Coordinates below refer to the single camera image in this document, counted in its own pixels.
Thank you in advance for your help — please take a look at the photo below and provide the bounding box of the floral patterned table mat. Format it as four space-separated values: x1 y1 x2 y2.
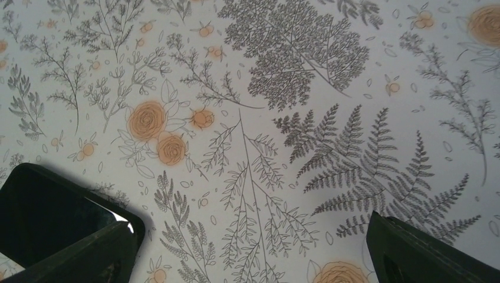
1 1 499 282

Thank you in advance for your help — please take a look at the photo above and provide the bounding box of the black phone on table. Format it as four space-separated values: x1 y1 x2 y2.
1 163 145 268

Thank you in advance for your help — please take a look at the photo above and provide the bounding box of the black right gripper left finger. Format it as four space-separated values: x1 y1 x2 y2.
3 221 137 282

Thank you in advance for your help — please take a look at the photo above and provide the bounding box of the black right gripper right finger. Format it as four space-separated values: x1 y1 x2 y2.
366 212 499 282

